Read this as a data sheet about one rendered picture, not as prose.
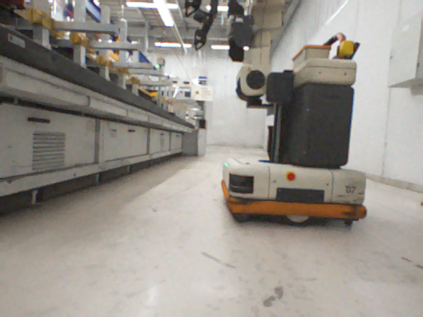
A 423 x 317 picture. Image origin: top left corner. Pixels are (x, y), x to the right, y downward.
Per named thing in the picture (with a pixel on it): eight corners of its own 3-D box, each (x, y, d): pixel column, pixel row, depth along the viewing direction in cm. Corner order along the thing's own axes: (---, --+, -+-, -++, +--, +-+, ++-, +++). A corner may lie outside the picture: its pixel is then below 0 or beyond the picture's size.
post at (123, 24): (125, 93, 175) (126, 21, 172) (122, 92, 171) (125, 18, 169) (120, 92, 175) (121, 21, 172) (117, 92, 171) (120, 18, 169)
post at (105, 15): (107, 92, 150) (110, 7, 147) (105, 91, 146) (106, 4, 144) (102, 92, 150) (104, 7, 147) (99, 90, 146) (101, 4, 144)
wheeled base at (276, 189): (312, 195, 184) (315, 160, 183) (369, 224, 120) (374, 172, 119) (220, 190, 181) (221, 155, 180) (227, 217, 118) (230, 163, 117)
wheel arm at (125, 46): (139, 53, 127) (140, 44, 127) (137, 50, 124) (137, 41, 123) (54, 48, 129) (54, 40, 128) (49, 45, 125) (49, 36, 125)
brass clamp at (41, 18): (64, 37, 106) (64, 25, 106) (40, 21, 93) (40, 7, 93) (49, 36, 107) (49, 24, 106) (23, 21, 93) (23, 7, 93)
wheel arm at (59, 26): (118, 37, 102) (118, 26, 102) (114, 33, 99) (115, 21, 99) (11, 30, 104) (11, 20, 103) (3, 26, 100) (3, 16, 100)
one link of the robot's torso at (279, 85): (276, 116, 156) (279, 76, 155) (292, 111, 128) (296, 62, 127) (233, 114, 155) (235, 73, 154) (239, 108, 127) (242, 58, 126)
